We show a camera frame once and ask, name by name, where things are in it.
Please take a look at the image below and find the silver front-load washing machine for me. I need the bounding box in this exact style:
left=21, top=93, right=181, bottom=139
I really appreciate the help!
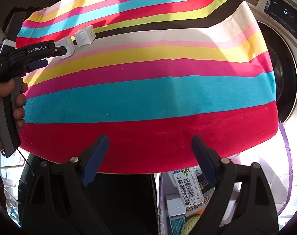
left=245, top=0, right=297, bottom=123

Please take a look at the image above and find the white barcode box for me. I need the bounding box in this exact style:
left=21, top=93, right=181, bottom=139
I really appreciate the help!
left=168, top=168, right=204, bottom=207

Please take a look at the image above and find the white printed cube box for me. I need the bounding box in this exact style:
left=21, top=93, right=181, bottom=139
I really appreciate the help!
left=74, top=25, right=96, bottom=47

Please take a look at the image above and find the striped colourful tablecloth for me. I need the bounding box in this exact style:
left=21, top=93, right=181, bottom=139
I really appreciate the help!
left=16, top=0, right=278, bottom=174

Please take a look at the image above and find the plain white cube box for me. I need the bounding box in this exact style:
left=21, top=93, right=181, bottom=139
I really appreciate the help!
left=55, top=36, right=76, bottom=60

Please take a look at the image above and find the teal small box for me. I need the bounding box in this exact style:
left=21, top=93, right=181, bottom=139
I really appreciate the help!
left=169, top=214, right=186, bottom=235

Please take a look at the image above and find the green round sponge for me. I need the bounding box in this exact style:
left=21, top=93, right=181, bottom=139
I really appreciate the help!
left=180, top=215, right=201, bottom=235

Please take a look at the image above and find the purple storage bin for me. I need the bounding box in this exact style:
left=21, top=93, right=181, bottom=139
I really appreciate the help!
left=159, top=122, right=293, bottom=234

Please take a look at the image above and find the small white box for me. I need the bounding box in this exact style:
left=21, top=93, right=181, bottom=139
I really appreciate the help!
left=165, top=193, right=186, bottom=217

